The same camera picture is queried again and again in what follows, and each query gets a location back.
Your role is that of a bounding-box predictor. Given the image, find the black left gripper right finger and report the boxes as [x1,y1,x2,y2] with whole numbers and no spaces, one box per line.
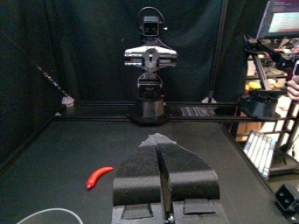
[157,142,230,224]

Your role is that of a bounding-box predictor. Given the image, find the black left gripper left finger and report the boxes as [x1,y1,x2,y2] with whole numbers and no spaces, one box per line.
[113,143,166,224]

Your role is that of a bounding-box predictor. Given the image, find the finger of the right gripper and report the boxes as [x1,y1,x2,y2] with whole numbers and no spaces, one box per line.
[150,47,162,73]
[142,47,153,73]

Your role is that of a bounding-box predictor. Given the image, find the red toy chile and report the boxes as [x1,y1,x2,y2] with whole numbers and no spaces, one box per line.
[86,165,115,190]

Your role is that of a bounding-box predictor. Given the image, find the person's hand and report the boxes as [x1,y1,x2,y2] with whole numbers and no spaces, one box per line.
[286,74,299,102]

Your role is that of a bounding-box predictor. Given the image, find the grey tape patch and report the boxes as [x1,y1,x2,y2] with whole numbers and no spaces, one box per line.
[139,132,178,148]

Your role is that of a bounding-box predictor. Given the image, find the black cloth curtain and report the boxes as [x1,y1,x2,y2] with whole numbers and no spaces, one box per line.
[0,0,270,165]

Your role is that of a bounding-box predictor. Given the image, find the white slatted rack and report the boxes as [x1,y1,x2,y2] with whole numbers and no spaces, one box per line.
[242,129,277,180]

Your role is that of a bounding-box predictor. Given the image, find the brown cardboard box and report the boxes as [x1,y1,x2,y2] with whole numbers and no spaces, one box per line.
[234,120,264,144]

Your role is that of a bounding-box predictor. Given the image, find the yellow toy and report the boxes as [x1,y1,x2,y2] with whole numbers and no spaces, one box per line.
[245,80,265,92]

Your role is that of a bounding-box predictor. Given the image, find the white tag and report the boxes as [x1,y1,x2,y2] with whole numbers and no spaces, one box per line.
[61,95,77,108]

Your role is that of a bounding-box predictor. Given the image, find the black box with holes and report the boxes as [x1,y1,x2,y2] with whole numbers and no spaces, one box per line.
[273,183,299,218]

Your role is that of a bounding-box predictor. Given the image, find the computer monitor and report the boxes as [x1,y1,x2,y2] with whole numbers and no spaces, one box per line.
[257,0,299,39]

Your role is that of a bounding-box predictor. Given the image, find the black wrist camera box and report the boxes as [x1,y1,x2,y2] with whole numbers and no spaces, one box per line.
[139,15,165,38]

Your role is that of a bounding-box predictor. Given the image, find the black vertical frame pole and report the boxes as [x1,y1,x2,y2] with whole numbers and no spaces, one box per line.
[201,0,230,104]

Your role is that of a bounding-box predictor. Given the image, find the black horizontal frame rail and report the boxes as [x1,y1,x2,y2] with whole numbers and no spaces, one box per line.
[51,100,282,123]

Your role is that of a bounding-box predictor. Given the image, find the white cable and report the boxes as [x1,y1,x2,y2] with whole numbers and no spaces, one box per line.
[15,207,85,224]

